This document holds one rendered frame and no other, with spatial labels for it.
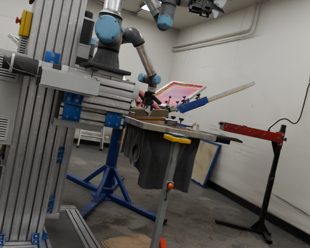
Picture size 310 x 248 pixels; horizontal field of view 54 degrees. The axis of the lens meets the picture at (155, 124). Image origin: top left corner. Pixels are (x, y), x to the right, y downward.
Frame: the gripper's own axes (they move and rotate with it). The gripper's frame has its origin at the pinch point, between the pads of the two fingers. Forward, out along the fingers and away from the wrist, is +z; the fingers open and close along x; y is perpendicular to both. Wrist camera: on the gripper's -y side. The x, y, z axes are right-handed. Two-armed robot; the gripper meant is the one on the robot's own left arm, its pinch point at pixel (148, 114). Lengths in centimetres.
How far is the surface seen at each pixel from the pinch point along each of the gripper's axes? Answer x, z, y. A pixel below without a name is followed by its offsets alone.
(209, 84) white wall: -227, -71, -200
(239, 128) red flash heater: 3, -5, -99
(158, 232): 84, 69, 11
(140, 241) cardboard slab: 32, 101, -3
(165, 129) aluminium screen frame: 65, 6, 12
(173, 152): 84, 17, 13
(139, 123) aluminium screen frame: 57, 6, 29
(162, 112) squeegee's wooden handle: 1.9, -4.6, -12.1
